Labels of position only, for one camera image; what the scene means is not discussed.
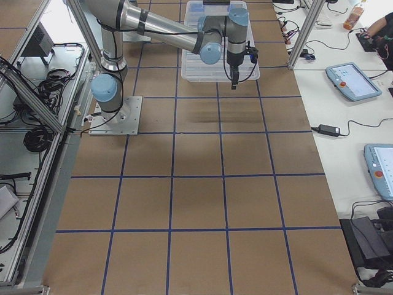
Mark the aluminium frame post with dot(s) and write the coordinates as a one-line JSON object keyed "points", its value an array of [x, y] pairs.
{"points": [[305, 31]]}

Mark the grey box under frame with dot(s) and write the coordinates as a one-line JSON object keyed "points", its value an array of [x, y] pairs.
{"points": [[39, 45]]}

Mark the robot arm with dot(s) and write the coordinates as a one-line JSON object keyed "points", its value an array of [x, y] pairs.
{"points": [[218, 36]]}

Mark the black power adapter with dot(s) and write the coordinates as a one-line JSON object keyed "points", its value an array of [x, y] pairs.
{"points": [[329, 130]]}

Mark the black device on desk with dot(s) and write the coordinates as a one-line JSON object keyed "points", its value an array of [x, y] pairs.
{"points": [[369, 242]]}

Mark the clear plastic box lid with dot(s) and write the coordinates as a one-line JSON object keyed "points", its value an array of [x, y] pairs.
{"points": [[194, 70]]}

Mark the orange snack bag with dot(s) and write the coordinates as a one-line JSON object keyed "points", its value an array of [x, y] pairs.
{"points": [[353, 17]]}

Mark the teach pendant tablet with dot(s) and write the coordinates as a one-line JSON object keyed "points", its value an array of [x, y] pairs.
{"points": [[378, 158], [352, 82]]}

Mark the clear plastic storage box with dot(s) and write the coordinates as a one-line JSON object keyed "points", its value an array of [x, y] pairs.
{"points": [[194, 10]]}

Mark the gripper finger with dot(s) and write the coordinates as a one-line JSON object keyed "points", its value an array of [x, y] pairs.
{"points": [[234, 76]]}

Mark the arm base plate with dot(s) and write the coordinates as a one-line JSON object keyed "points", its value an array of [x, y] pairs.
{"points": [[133, 37], [125, 122]]}

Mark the person forearm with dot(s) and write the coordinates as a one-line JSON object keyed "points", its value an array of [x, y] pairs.
{"points": [[379, 25]]}

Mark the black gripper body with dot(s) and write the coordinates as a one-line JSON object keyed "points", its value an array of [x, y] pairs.
{"points": [[234, 60]]}

